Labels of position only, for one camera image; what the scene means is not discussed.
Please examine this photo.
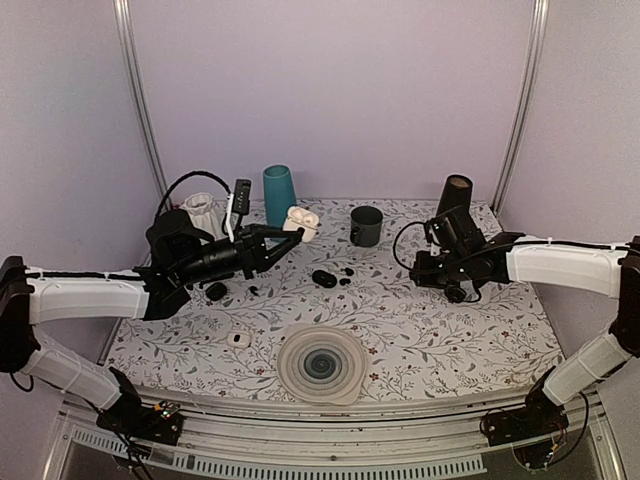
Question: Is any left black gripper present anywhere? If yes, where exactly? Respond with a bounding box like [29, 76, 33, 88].
[175, 223, 302, 287]

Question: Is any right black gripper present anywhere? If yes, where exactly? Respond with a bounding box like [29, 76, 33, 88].
[410, 250, 470, 289]

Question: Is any white earbud charging case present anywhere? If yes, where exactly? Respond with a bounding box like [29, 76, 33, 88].
[282, 206, 320, 243]

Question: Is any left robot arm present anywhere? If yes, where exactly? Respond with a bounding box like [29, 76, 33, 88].
[1, 209, 304, 434]

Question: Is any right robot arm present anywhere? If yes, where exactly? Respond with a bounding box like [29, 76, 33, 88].
[408, 206, 639, 436]

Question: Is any black case near right gripper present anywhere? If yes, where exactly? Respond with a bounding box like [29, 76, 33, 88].
[444, 285, 468, 304]

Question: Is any black oval earbud case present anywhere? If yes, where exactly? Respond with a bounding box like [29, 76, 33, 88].
[312, 270, 338, 289]

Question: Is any small black earbud case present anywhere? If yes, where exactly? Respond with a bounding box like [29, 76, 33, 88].
[205, 282, 228, 302]

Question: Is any small white open case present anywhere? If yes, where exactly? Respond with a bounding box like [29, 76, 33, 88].
[226, 330, 252, 349]

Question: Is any teal tapered vase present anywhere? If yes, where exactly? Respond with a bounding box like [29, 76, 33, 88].
[263, 165, 297, 227]

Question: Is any white ribbed vase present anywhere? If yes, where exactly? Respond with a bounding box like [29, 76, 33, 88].
[180, 192, 223, 240]

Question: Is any dark brown tall vase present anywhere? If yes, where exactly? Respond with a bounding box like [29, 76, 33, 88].
[436, 174, 473, 216]

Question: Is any dark grey mug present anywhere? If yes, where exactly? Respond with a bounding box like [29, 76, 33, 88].
[350, 205, 383, 248]

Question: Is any cream swirl ceramic plate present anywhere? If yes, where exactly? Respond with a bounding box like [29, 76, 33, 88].
[276, 326, 369, 406]

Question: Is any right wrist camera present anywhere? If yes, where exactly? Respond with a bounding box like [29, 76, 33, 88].
[428, 205, 486, 252]

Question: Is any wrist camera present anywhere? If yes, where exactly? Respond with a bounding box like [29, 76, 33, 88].
[428, 205, 486, 252]
[223, 179, 252, 242]

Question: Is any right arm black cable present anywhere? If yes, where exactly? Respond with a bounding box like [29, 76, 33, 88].
[392, 221, 484, 305]

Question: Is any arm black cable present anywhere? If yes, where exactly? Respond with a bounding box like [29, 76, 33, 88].
[155, 169, 236, 219]
[392, 221, 484, 305]

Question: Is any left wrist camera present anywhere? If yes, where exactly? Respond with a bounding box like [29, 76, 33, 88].
[223, 179, 252, 242]

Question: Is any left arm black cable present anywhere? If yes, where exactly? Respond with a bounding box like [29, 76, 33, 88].
[155, 169, 236, 219]

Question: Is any aluminium front rail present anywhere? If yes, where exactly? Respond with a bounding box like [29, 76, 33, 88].
[43, 388, 627, 479]

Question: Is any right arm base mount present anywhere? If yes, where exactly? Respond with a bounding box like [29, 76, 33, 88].
[479, 388, 569, 446]

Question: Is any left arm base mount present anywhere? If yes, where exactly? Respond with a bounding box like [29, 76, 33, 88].
[96, 367, 184, 446]

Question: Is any aluminium left frame post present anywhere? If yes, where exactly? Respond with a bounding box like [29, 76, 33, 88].
[113, 0, 169, 197]

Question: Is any aluminium frame post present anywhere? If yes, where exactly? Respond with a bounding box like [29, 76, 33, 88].
[490, 0, 550, 217]
[113, 0, 169, 197]

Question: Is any aluminium right frame post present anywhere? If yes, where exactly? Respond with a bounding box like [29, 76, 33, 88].
[490, 0, 550, 217]

